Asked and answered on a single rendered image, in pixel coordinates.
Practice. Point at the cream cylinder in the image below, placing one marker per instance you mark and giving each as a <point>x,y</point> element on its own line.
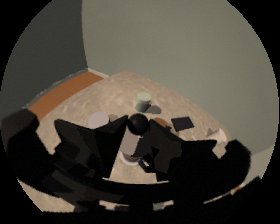
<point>219,135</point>

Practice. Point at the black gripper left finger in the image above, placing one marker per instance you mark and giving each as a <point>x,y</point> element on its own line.
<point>104,141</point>

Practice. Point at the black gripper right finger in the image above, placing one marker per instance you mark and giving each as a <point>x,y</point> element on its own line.
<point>170,151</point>

